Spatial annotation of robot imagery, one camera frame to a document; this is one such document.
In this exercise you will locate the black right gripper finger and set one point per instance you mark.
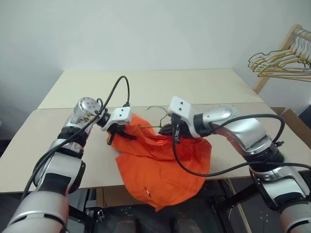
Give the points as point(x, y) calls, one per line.
point(166, 132)
point(168, 126)

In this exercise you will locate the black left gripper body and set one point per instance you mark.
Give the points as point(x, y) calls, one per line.
point(117, 128)

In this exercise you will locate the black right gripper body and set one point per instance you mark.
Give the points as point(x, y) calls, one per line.
point(183, 132)

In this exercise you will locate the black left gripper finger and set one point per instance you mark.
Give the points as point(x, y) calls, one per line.
point(127, 135)
point(111, 139)

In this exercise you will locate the orange shorts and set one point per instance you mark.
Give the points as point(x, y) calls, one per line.
point(158, 174)

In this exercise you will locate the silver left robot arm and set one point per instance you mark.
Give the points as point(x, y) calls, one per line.
point(82, 109)

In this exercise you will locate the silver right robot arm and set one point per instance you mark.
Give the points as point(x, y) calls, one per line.
point(243, 131)

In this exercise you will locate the black metal table strut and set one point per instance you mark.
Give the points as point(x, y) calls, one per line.
point(240, 197)
point(77, 206)

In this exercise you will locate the dark rounded shape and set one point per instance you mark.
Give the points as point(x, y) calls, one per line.
point(127, 225)
point(183, 225)

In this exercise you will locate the wooden clothes rack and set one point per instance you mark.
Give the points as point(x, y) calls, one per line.
point(261, 83)

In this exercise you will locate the open cardboard box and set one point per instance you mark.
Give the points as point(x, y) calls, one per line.
point(291, 115)

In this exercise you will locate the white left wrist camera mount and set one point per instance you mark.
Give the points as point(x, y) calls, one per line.
point(121, 114)

